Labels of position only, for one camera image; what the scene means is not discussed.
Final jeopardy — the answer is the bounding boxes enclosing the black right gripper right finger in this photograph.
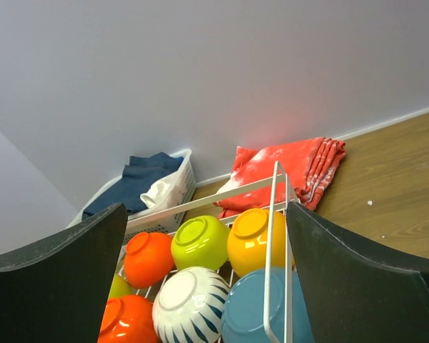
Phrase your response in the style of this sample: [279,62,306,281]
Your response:
[286,202,429,342]

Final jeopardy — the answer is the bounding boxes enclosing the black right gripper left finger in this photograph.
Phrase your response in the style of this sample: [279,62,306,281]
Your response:
[0,204,127,342]

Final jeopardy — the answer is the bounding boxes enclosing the lime green bowl shallow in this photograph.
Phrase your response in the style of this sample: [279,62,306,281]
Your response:
[108,274,132,299]

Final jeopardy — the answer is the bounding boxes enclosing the lime green bowl tall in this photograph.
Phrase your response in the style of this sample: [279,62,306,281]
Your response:
[171,215,230,272]

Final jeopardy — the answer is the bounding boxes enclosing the orange bowl front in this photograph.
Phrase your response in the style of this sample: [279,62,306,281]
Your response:
[97,295,159,343]

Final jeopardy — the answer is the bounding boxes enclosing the yellow orange bowl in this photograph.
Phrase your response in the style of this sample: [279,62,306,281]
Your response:
[227,208,287,277]

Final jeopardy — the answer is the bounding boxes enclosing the white blue patterned bowl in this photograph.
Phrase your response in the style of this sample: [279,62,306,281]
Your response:
[152,267,230,342]

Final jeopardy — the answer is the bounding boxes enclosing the red white folded towel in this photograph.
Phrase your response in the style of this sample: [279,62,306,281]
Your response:
[217,137,346,210]

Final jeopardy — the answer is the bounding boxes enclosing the white cloth in basket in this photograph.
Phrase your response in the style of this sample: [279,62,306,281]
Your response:
[140,172,184,209]

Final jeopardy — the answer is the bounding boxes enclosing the folded blue jeans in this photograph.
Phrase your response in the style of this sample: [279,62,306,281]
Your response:
[82,152,184,219]

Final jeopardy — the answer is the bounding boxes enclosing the white plastic laundry basket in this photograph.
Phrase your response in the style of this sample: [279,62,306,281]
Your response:
[66,148,197,246]

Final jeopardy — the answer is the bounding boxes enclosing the white wire dish rack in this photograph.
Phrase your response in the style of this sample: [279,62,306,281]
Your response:
[124,161,297,342]

